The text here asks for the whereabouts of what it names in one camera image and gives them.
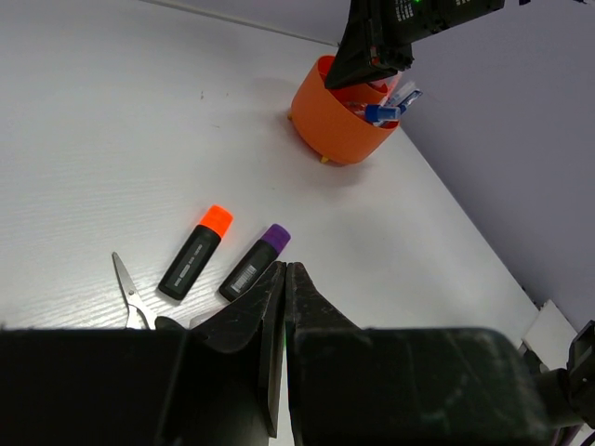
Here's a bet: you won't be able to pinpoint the purple cap highlighter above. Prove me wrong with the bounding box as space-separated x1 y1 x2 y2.
218 224 291 302

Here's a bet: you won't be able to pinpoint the yellow cap translucent highlighter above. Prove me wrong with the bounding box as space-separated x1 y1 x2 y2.
189 310 218 330

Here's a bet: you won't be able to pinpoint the orange round organizer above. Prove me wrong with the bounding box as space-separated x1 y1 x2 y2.
289 55 399 164

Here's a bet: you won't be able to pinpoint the green cap highlighter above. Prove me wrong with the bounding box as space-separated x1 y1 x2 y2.
282 324 287 357

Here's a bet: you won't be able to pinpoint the blue cap glue bottle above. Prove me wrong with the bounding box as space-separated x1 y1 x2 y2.
364 104 402 125

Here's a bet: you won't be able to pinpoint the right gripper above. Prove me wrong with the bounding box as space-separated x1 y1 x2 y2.
324 0 504 90

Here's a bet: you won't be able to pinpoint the pink gel pen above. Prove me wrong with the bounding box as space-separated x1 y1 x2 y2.
369 72 402 97

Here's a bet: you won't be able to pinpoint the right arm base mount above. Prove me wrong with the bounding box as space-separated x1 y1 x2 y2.
519 300 594 428

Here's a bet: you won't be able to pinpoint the blue gel pen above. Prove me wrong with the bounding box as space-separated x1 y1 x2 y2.
390 89 423 114
380 81 417 108

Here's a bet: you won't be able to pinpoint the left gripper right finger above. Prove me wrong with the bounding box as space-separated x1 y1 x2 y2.
284 262 363 445

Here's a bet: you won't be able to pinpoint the orange cap highlighter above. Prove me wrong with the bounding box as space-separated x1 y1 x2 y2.
157 205 233 301

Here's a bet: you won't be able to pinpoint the black handled scissors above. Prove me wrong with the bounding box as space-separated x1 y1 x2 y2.
112 252 184 330

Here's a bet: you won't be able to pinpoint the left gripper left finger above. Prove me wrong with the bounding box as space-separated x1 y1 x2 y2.
190 261 284 438

